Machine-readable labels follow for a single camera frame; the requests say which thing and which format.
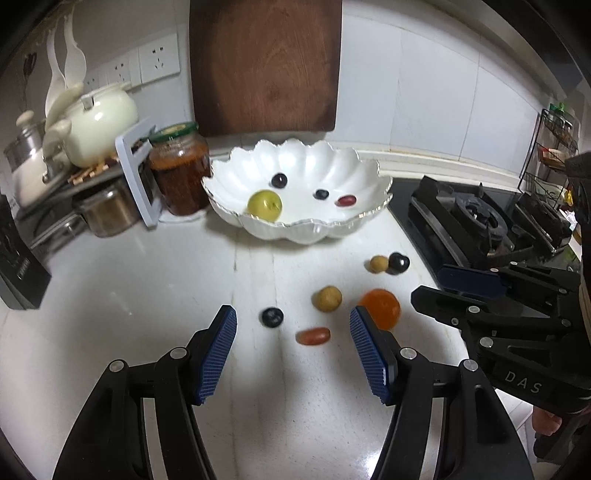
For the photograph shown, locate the black burner grate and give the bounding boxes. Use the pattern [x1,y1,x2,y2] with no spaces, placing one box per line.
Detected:
[409,175,520,268]
[515,191,575,252]

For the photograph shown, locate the glass jar of red sauce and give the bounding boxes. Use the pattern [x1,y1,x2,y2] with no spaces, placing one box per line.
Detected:
[148,122,212,217]

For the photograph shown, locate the black knife block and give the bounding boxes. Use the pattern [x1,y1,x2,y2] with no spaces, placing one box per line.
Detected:
[0,194,52,311]

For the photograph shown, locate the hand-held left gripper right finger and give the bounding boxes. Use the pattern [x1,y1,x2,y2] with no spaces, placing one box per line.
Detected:
[348,307,522,480]

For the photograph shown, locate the white rice spoon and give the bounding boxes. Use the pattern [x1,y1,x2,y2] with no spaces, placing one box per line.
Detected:
[62,9,88,90]
[44,28,70,121]

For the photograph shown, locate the orange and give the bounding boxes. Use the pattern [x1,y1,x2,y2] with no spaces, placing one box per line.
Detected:
[358,288,402,330]

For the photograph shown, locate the steel tray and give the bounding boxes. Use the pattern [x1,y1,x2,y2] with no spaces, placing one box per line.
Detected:
[28,217,88,252]

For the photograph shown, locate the brown wooden cutting board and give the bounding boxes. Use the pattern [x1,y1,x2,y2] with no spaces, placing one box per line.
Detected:
[189,0,343,137]

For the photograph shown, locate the green apple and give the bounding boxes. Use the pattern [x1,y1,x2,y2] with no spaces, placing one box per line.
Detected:
[247,189,283,220]

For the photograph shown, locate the white wall socket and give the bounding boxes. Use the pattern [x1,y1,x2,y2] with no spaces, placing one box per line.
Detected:
[83,71,109,93]
[105,51,140,88]
[137,33,181,84]

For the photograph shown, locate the cream ceramic kettle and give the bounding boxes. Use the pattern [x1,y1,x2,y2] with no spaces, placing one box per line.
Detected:
[46,82,139,168]

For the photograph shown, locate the row of condiment bottles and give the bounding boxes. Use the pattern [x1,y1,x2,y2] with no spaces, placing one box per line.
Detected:
[538,104,580,167]

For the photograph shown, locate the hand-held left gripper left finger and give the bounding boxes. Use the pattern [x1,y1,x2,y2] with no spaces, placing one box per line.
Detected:
[52,305,238,480]

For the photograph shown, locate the black wire spice rack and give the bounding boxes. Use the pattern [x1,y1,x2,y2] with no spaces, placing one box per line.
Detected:
[517,104,583,204]

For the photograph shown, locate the white scalloped bowl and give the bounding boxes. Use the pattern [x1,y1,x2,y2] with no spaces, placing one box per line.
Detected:
[202,138,394,241]

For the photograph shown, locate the woven trivet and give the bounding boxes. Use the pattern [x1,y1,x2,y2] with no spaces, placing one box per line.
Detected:
[69,154,121,185]

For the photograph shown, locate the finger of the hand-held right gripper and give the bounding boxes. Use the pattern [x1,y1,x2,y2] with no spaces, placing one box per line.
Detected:
[437,262,578,319]
[411,285,573,342]

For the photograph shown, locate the person's right hand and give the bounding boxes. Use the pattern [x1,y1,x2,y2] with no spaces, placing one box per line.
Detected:
[531,408,571,462]

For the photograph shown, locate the metal pot shelf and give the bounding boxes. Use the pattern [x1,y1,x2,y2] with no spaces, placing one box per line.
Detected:
[14,157,153,245]

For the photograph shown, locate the black kitchen scissors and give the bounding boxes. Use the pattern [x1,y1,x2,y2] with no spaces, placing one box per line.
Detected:
[21,51,40,116]

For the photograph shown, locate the steel cooking pot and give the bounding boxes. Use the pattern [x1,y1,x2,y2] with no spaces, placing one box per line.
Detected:
[74,182,141,238]

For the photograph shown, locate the black glass gas stove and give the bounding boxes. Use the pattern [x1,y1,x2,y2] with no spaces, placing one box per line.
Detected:
[388,175,583,324]

